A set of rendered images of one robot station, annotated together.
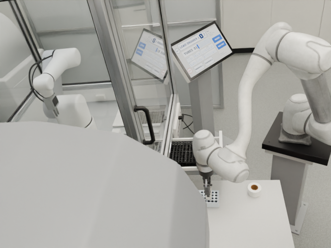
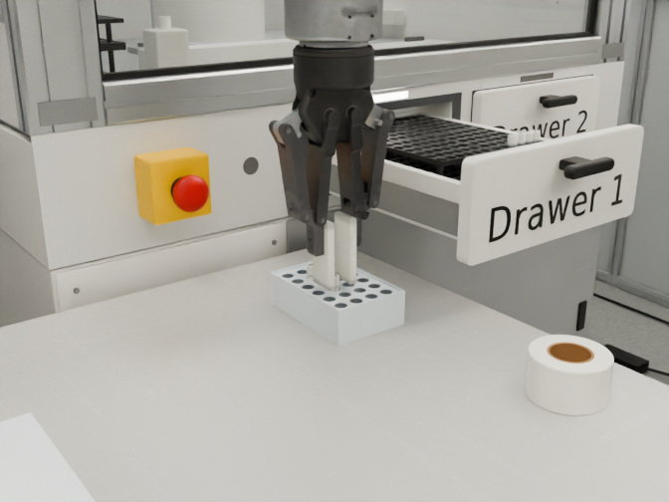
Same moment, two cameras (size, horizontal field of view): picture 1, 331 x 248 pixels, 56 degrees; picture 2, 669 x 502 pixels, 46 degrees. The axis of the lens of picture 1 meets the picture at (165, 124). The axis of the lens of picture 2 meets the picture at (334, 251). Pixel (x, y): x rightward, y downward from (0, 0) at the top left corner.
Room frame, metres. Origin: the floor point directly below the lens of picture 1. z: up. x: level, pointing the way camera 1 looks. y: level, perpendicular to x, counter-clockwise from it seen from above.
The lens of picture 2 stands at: (0.45, -0.63, 1.11)
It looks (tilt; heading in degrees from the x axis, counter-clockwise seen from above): 20 degrees down; 39
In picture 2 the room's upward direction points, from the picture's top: straight up
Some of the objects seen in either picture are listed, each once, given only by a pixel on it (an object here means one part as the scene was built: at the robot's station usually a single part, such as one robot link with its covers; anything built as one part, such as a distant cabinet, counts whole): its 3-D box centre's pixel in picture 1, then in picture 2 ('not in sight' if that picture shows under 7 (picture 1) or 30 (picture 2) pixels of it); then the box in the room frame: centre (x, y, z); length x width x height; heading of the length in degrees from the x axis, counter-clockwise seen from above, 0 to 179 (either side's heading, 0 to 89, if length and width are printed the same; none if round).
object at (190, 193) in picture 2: not in sight; (188, 192); (0.99, 0.02, 0.88); 0.04 x 0.03 x 0.04; 167
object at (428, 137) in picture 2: (186, 155); (429, 159); (1.30, -0.09, 0.87); 0.22 x 0.18 x 0.06; 77
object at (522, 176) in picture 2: (221, 153); (557, 189); (1.26, -0.28, 0.87); 0.29 x 0.02 x 0.11; 167
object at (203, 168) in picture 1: (205, 162); (334, 11); (1.03, -0.15, 1.07); 0.09 x 0.09 x 0.06
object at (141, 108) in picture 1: (146, 126); not in sight; (0.90, 0.07, 1.45); 0.05 x 0.03 x 0.19; 77
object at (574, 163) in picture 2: not in sight; (579, 165); (1.25, -0.31, 0.91); 0.07 x 0.04 x 0.01; 167
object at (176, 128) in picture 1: (177, 121); (538, 118); (1.63, -0.08, 0.87); 0.29 x 0.02 x 0.11; 167
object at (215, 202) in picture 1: (207, 198); (335, 297); (1.04, -0.15, 0.78); 0.12 x 0.08 x 0.04; 75
